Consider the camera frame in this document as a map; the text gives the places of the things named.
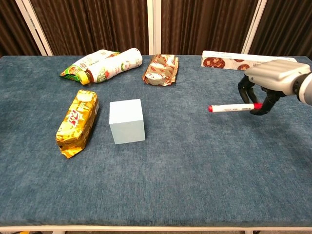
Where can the light blue cube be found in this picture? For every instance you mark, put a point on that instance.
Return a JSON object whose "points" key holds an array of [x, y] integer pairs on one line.
{"points": [[126, 124]]}

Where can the white labelled drink bottle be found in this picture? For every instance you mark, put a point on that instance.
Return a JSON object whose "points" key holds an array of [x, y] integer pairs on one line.
{"points": [[117, 64]]}

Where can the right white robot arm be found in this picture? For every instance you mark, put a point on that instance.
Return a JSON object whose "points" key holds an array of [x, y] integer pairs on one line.
{"points": [[306, 89]]}

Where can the red capped white marker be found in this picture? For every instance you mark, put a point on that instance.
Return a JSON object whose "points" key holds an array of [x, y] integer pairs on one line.
{"points": [[231, 107]]}

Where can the green snack bag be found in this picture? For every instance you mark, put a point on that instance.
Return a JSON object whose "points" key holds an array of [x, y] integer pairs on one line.
{"points": [[73, 70]]}

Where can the yellow gold snack pack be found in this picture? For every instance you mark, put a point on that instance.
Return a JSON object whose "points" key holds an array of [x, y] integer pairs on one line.
{"points": [[78, 122]]}

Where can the brown white snack pack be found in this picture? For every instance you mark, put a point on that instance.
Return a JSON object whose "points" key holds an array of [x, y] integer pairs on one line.
{"points": [[161, 70]]}

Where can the long white baking paper box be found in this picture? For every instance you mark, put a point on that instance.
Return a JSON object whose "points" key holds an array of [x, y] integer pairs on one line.
{"points": [[226, 61]]}

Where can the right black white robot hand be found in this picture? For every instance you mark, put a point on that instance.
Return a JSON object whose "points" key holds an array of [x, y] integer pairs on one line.
{"points": [[275, 75]]}

